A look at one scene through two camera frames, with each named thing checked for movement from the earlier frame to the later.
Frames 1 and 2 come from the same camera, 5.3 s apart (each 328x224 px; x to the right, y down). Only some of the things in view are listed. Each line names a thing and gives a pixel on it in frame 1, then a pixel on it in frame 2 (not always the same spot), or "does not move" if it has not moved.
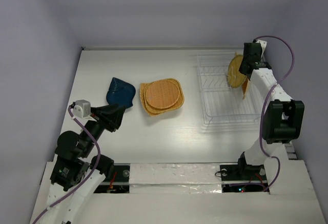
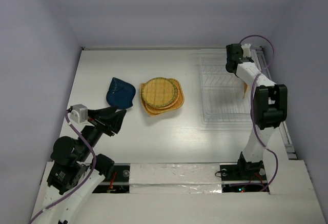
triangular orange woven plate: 142,86 does not move
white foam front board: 191,194 does not move
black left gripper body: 106,120 does not move
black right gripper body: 246,68 -> 231,66
